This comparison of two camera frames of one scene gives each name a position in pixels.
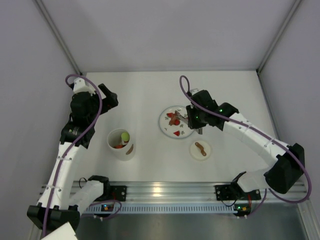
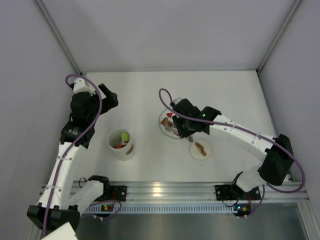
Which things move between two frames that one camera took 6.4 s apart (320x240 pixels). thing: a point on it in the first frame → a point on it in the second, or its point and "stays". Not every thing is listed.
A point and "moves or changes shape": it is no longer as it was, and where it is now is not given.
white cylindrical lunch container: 114,138 stays
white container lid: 200,150 stays
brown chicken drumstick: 173,120 moves or changes shape
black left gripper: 107,99 stays
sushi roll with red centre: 125,143 stays
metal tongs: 186,119 moves or changes shape
